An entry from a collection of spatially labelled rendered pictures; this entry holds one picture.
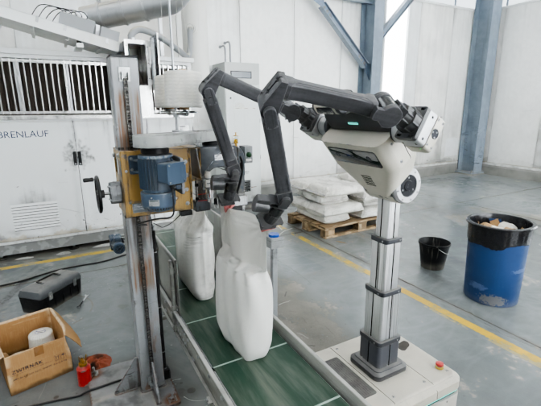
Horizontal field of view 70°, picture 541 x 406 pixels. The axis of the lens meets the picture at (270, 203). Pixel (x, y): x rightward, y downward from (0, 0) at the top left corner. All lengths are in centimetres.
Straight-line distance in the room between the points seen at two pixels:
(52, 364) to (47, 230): 228
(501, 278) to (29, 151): 444
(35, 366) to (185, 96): 176
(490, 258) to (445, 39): 684
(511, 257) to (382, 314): 168
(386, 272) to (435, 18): 793
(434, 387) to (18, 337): 247
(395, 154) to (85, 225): 382
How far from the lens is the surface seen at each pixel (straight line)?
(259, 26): 674
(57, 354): 270
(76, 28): 438
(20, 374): 270
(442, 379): 218
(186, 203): 199
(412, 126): 136
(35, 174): 463
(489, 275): 346
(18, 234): 477
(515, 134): 996
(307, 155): 717
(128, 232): 202
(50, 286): 350
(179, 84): 174
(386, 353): 206
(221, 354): 200
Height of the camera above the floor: 152
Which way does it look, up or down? 14 degrees down
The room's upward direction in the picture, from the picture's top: straight up
